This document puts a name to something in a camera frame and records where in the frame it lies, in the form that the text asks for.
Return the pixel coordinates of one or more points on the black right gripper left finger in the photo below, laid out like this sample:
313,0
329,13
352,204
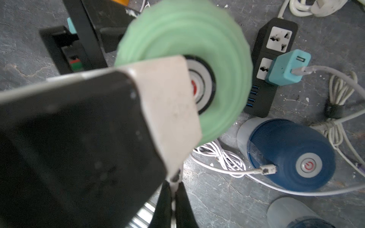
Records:
163,211

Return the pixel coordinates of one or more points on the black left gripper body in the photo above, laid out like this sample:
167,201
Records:
76,154

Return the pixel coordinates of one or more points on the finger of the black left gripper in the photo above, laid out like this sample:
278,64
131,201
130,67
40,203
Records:
100,25
64,49

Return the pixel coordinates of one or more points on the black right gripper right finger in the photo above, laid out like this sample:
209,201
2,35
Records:
183,213

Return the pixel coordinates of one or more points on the blue meat grinder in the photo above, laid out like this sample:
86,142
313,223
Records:
304,158
288,212

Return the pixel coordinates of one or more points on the green meat grinder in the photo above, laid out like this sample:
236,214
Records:
201,31

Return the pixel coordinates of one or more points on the teal charger plug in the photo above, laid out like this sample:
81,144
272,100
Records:
280,70
71,26

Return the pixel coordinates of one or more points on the orange power strip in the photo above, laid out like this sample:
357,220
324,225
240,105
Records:
122,2

